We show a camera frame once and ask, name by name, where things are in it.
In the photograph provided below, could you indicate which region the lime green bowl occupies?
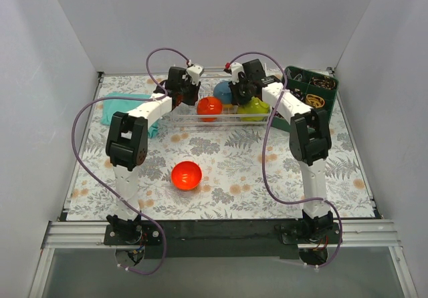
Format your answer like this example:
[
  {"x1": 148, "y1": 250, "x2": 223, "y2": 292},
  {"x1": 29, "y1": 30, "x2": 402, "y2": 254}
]
[{"x1": 237, "y1": 97, "x2": 270, "y2": 122}]

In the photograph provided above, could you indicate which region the blue grey bowl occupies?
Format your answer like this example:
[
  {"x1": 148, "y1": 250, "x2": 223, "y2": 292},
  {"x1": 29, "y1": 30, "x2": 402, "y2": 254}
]
[{"x1": 213, "y1": 81, "x2": 232, "y2": 105}]

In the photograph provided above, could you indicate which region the red orange bowl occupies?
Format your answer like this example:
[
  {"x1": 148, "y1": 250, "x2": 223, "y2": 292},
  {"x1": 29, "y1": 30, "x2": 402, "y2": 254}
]
[
  {"x1": 197, "y1": 96, "x2": 223, "y2": 116},
  {"x1": 171, "y1": 161, "x2": 202, "y2": 190}
]

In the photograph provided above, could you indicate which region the yellow orange bowl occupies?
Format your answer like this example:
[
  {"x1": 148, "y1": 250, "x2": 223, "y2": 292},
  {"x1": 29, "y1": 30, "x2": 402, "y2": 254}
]
[{"x1": 222, "y1": 104, "x2": 238, "y2": 114}]

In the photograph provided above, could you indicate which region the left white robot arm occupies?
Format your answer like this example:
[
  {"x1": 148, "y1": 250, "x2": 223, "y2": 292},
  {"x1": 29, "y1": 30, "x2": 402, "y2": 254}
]
[{"x1": 106, "y1": 63, "x2": 204, "y2": 245}]

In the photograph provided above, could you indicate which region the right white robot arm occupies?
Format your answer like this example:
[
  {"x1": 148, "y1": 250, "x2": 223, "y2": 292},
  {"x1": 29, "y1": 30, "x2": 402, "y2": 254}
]
[{"x1": 225, "y1": 59, "x2": 334, "y2": 243}]

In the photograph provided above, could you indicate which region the floral table mat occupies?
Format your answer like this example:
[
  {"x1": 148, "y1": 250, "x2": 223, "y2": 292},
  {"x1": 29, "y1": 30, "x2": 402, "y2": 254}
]
[{"x1": 64, "y1": 76, "x2": 376, "y2": 221}]

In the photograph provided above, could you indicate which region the green compartment organizer tray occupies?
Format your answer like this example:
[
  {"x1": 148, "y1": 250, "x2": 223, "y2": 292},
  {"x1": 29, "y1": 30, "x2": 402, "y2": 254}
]
[{"x1": 284, "y1": 65, "x2": 339, "y2": 120}]

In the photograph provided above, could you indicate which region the teal cloth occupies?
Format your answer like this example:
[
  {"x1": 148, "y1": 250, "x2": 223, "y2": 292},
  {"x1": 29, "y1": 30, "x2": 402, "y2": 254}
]
[{"x1": 100, "y1": 92, "x2": 150, "y2": 126}]

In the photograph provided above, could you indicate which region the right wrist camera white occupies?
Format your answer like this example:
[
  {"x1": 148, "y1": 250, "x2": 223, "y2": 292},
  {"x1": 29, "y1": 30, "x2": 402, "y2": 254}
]
[{"x1": 224, "y1": 62, "x2": 244, "y2": 84}]

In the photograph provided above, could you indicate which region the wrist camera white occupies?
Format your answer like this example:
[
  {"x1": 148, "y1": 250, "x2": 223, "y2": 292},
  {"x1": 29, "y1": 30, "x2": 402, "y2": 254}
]
[
  {"x1": 224, "y1": 62, "x2": 244, "y2": 84},
  {"x1": 186, "y1": 60, "x2": 205, "y2": 86}
]

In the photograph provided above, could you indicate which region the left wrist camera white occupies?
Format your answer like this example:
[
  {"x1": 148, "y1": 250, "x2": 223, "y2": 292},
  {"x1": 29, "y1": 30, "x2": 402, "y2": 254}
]
[{"x1": 186, "y1": 60, "x2": 205, "y2": 86}]

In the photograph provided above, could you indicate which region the white wire dish rack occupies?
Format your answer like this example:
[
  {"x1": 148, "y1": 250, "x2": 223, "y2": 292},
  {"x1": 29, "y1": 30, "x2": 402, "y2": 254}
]
[{"x1": 163, "y1": 67, "x2": 272, "y2": 127}]

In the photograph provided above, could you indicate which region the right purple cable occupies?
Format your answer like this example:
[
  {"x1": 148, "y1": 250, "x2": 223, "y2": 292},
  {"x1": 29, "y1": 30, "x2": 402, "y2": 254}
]
[{"x1": 224, "y1": 51, "x2": 344, "y2": 269}]

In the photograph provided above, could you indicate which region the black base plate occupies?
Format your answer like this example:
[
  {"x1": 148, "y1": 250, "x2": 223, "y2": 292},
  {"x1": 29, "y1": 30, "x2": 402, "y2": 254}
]
[{"x1": 103, "y1": 216, "x2": 339, "y2": 259}]

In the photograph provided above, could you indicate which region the aluminium frame rail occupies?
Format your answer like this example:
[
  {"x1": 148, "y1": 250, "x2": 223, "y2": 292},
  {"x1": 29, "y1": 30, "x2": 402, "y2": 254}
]
[{"x1": 30, "y1": 219, "x2": 417, "y2": 297}]

